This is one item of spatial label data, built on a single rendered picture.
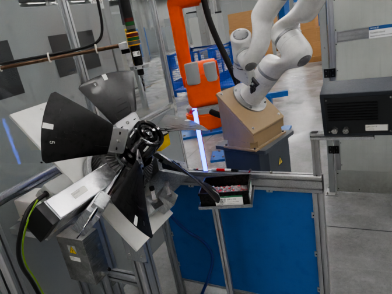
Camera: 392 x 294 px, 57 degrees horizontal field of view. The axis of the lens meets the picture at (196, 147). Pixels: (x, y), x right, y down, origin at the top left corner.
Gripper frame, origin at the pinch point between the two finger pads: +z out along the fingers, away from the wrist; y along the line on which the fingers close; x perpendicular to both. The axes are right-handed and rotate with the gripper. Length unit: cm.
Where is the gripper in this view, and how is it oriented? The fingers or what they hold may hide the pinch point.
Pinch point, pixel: (245, 85)
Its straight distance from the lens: 172.7
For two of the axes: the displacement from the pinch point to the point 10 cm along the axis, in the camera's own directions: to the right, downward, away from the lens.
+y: 6.6, 5.8, -4.8
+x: 7.3, -6.5, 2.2
